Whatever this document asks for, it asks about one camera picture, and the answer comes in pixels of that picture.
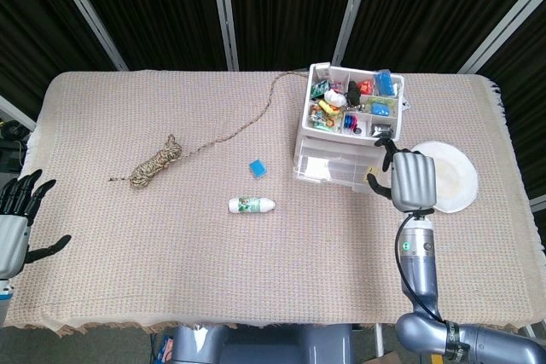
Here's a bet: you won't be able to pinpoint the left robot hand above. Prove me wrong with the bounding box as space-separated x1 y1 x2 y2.
0 169 73 280

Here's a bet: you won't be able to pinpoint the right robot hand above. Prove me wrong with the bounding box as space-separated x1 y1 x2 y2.
365 136 439 215

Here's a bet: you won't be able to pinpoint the clear drawer with white paper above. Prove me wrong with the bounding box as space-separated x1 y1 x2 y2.
293 136 392 193

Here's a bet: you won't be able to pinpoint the white paper plate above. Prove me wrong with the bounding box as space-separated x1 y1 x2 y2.
409 141 479 214

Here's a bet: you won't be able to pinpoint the black metal clips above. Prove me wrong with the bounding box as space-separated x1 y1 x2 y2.
369 122 396 138

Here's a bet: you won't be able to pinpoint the green printed packet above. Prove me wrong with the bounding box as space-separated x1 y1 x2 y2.
366 95 396 116

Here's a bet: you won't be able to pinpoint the white paper sheet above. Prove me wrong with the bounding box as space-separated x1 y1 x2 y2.
305 155 333 177

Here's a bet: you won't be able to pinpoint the blue plastic packet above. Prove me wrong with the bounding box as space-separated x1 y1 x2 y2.
374 68 394 95

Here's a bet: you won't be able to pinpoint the colourful snack packets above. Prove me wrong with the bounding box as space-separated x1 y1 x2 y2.
311 108 341 131

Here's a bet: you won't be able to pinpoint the black pouch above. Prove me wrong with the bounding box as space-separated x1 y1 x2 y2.
346 80 363 104

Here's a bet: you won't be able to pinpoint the yellow packet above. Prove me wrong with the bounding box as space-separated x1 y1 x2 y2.
318 100 344 117

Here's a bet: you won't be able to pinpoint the white crumpled wad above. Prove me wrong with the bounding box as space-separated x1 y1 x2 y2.
323 89 347 107

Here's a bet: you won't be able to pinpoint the blue and white block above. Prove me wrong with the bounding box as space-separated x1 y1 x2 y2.
248 158 270 180

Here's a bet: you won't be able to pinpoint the beige woven tablecloth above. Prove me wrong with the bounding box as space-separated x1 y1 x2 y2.
3 69 546 338

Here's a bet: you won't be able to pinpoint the white bottle green label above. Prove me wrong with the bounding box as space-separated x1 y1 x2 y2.
228 196 276 215

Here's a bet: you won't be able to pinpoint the grey robot torso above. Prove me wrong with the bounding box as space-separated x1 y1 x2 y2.
170 323 355 364

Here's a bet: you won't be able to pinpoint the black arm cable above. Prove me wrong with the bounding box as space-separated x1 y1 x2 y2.
395 214 444 322

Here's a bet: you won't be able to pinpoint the white plastic drawer unit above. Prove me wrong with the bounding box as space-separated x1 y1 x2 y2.
293 61 405 156

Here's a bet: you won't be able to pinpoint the white frame post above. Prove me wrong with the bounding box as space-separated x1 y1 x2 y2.
0 95 38 130
331 0 376 67
208 0 240 72
46 0 129 72
458 0 546 75

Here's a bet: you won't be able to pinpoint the braided tan rope bundle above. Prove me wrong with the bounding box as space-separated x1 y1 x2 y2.
108 69 308 189

